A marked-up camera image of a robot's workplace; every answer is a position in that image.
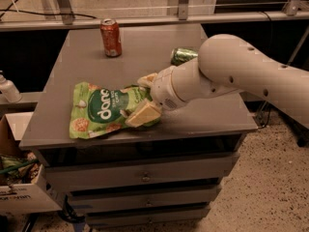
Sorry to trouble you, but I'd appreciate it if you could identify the black cable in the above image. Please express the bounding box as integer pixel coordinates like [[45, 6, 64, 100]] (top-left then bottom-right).
[[0, 8, 98, 20]]

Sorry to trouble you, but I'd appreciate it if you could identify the green soda can lying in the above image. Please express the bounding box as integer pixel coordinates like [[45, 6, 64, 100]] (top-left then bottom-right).
[[171, 47, 198, 66]]

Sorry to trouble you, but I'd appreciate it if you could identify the grey drawer cabinet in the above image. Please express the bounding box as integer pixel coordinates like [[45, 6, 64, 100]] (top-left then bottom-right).
[[18, 23, 259, 229]]

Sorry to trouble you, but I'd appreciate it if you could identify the white plastic bottle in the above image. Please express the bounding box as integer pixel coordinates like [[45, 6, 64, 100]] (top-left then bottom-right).
[[0, 71, 22, 102]]

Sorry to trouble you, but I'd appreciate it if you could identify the bottom grey drawer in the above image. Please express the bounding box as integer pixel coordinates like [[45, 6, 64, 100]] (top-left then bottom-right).
[[86, 203, 210, 228]]

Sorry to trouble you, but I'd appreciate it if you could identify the white cardboard box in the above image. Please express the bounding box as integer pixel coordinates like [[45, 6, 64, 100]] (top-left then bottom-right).
[[0, 112, 64, 215]]

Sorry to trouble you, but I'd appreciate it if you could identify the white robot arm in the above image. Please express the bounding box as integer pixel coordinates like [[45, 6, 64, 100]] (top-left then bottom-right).
[[126, 34, 309, 128]]

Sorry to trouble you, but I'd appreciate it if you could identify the top grey drawer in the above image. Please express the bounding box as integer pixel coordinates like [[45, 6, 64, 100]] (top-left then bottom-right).
[[45, 152, 239, 192]]

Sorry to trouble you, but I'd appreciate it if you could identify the orange coke can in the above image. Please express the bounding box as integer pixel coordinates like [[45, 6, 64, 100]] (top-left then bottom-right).
[[99, 18, 122, 57]]

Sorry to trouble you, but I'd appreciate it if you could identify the grey metal rail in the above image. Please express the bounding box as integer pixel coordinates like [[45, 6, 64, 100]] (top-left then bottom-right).
[[0, 11, 309, 32]]

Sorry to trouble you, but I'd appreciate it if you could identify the middle grey drawer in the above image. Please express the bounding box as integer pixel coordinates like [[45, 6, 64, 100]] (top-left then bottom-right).
[[69, 185, 221, 214]]

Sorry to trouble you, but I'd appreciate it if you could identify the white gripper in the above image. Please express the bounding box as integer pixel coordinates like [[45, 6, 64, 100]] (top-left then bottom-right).
[[125, 66, 186, 128]]

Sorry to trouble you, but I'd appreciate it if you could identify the grey drawer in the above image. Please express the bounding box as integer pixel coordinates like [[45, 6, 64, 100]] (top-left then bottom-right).
[[86, 203, 210, 228], [69, 185, 221, 214], [45, 152, 239, 192]]

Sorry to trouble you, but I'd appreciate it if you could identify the green rice chip bag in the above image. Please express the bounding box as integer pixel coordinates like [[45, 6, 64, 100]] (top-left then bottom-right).
[[70, 82, 161, 139]]

